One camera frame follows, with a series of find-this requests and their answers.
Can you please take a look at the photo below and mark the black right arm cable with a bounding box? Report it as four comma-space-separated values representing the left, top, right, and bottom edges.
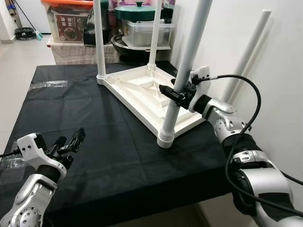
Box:
204, 74, 303, 223

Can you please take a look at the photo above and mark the pink packaging box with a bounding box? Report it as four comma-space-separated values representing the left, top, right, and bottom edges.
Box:
114, 0, 177, 10

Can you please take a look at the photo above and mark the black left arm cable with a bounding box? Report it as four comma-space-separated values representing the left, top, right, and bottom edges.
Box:
0, 149, 22, 158

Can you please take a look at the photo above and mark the patterned cloth covered stand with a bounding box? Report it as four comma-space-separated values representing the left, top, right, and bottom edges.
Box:
47, 39, 119, 64

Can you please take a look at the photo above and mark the black tablecloth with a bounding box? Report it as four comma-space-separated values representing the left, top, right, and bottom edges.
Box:
0, 61, 266, 223

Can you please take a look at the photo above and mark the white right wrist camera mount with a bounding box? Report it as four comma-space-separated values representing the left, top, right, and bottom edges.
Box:
188, 65, 211, 113

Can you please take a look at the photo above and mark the clear plastic container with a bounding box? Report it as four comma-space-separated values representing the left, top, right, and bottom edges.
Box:
122, 20, 175, 48

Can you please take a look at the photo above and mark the green pot lid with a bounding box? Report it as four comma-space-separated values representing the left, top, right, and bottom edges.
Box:
115, 1, 164, 22

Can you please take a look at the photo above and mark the orange-lid storage box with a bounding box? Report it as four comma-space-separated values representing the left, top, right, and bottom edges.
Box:
42, 0, 98, 43

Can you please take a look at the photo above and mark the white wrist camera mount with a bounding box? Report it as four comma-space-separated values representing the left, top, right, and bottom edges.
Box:
17, 132, 67, 173
188, 65, 211, 113

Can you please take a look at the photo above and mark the crumpled clear plastic wrap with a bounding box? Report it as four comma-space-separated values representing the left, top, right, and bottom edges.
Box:
0, 154, 27, 173

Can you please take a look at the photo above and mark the teal head broom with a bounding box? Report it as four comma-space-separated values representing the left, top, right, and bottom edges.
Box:
14, 0, 44, 41

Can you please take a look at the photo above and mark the flat clear plastic wrap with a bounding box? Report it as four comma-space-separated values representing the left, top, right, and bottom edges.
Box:
28, 80, 68, 90

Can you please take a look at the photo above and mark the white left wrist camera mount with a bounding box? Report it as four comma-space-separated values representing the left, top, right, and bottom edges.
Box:
17, 132, 67, 173

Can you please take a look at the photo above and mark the black wok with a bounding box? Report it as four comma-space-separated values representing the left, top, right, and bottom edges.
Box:
111, 34, 172, 61

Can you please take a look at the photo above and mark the black coiled cable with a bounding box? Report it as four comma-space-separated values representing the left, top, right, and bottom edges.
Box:
14, 27, 38, 40

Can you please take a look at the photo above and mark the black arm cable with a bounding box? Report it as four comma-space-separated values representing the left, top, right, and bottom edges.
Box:
204, 74, 303, 223
0, 149, 22, 158

